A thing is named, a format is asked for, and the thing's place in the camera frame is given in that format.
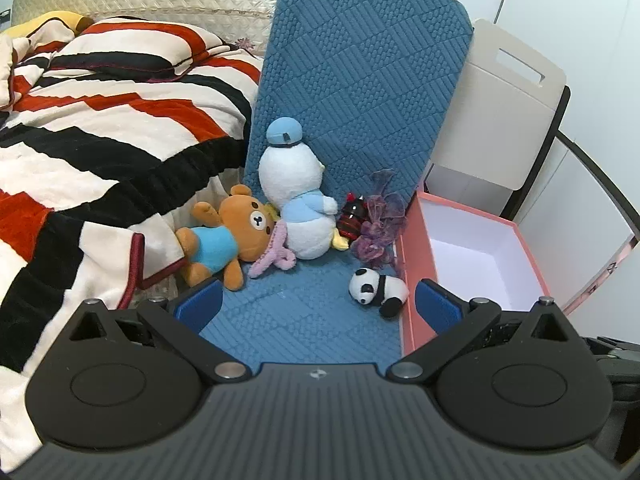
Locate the striped red black white blanket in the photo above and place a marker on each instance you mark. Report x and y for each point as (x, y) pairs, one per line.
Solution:
(100, 125)

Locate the white duck plush toy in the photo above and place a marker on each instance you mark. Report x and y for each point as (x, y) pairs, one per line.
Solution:
(290, 170)

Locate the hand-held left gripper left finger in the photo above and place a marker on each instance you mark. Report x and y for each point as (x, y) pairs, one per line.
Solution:
(200, 305)

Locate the brown bear plush toy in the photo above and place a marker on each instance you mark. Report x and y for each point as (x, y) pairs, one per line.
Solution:
(250, 220)

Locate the pink cardboard box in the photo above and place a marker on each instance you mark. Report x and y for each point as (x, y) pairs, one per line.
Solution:
(417, 245)

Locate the yellow pillow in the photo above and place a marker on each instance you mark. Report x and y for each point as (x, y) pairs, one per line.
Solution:
(55, 20)

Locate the small panda plush toy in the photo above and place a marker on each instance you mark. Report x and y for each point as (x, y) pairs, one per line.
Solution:
(370, 285)

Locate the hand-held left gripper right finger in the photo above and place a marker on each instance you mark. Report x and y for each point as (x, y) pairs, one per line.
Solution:
(436, 310)

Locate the blue textured mat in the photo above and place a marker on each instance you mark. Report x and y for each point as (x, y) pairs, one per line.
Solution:
(360, 85)

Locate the white chair with black frame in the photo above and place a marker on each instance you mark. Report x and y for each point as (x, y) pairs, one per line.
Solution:
(500, 110)

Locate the pink plush toy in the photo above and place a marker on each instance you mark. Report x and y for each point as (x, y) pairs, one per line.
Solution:
(272, 255)

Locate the purple organza ribbon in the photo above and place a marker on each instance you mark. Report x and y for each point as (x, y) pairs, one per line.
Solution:
(380, 240)

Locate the red black toy figure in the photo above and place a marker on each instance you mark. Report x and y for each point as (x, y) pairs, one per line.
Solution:
(352, 220)

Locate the small yellow plush crown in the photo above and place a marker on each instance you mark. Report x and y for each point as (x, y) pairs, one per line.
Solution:
(273, 211)

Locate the pink box lid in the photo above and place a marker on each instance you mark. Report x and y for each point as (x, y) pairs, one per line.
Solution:
(607, 270)

